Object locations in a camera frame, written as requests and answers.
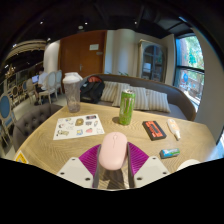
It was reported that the clear shaker bottle white lid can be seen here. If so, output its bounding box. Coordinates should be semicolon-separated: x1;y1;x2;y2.
62;71;84;114

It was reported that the pink computer mouse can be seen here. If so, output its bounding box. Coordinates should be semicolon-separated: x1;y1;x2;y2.
98;131;129;172

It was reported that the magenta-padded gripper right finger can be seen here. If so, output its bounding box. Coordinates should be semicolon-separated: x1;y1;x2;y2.
126;141;171;189

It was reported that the small green white pack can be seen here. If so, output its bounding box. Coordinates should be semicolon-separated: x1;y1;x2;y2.
159;147;181;160

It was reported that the yellow white card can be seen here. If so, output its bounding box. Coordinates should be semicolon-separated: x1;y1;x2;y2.
13;150;30;165

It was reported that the grey tufted armchair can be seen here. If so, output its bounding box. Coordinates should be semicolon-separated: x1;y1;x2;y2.
12;103;64;153

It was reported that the arched glass cabinet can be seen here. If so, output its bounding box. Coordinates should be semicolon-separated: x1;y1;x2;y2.
137;39;168;83

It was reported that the grey curved sofa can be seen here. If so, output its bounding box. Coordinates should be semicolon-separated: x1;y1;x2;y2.
79;73;198;122

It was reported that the green drink can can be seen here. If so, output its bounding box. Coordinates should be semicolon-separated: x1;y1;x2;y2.
118;88;137;127

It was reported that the white sticker sheet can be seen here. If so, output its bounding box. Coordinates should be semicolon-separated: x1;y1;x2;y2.
52;113;106;141

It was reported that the person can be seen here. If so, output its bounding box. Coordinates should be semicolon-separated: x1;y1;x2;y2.
35;67;50;95

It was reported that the white squeeze tube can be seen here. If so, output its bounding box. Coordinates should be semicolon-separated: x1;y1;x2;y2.
166;118;182;141

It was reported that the black box with orange print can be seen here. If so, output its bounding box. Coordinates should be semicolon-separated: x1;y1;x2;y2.
141;120;168;142

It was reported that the white dining chair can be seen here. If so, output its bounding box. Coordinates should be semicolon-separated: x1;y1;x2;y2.
37;71;58;105
54;69;64;95

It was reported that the blue backed chair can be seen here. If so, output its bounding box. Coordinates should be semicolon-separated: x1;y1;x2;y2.
0;92;18;148

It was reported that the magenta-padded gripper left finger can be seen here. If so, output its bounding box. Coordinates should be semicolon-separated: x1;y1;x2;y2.
56;143;102;190

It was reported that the dark framed window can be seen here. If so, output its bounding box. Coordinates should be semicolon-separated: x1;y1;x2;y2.
174;33;205;108

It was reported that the striped cushion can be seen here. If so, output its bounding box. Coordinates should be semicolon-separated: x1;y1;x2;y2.
99;80;118;103
146;89;172;114
111;82;132;108
133;86;150;111

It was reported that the brown wooden door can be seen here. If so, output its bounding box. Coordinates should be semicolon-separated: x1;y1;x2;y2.
59;29;108;82

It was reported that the black backpack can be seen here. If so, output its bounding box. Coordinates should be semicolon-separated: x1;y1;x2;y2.
79;75;106;104

